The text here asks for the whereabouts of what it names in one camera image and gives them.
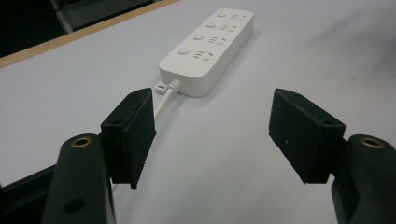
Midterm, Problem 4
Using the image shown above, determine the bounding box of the white power strip cable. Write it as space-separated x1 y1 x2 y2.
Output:
111 78 182 192

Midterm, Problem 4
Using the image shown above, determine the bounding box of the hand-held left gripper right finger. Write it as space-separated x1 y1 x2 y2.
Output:
268 88 396 224

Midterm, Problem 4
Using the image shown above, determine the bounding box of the white power strip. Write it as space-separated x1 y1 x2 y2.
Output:
154 7 255 98

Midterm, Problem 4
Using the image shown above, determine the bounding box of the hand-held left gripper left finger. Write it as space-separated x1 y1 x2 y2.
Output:
41 87 158 224

